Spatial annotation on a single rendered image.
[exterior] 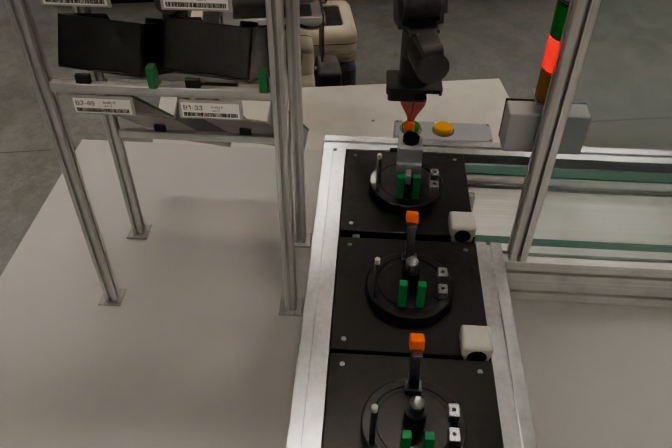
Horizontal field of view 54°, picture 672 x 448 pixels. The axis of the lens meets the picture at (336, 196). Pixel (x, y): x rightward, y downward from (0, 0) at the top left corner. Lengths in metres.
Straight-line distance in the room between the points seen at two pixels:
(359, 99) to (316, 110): 0.12
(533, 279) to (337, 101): 0.74
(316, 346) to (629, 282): 0.57
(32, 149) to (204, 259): 2.03
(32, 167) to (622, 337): 2.51
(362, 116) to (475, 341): 0.80
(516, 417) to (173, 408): 0.52
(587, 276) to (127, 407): 0.80
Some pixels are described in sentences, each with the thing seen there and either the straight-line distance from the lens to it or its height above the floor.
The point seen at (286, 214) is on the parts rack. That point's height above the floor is 1.09.
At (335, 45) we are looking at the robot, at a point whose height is 0.76.
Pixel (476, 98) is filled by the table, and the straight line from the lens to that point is 1.77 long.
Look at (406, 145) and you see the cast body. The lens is 1.18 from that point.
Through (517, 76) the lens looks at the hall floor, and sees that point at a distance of 3.64.
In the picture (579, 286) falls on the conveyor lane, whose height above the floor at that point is 0.91.
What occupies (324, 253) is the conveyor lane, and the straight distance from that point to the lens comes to 1.16.
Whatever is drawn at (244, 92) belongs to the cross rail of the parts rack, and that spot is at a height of 1.31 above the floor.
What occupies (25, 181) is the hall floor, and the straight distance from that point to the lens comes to 3.07.
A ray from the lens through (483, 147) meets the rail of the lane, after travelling 1.42.
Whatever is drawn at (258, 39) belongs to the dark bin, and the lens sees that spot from 0.95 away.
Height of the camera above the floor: 1.79
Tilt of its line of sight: 41 degrees down
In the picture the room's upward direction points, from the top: 1 degrees clockwise
